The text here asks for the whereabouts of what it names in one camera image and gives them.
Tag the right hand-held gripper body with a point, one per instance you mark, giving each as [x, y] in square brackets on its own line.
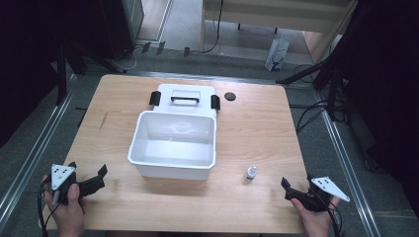
[321, 192]

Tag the person's left hand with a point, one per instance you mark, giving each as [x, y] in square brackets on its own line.
[67, 215]

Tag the white paper bag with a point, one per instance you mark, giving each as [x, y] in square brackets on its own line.
[276, 54]

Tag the white plastic storage box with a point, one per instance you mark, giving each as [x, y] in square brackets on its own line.
[178, 154]

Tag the light wooden furniture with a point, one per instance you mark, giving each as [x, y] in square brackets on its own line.
[280, 15]

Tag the small clear bottle white cap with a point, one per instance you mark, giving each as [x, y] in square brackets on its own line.
[250, 173]

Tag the dark cabinet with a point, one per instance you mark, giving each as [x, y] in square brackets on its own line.
[126, 26]

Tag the black round table grommet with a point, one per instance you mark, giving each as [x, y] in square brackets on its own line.
[230, 96]

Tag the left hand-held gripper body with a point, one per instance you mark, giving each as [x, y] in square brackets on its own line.
[61, 176]

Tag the metal floor rail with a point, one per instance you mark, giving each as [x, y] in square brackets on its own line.
[349, 171]
[33, 158]

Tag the black metal stand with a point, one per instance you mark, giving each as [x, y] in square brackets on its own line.
[61, 72]
[331, 79]

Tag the white box lid black latches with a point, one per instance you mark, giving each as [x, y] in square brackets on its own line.
[207, 90]

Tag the person's right hand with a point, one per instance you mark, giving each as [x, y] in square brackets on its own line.
[314, 223]

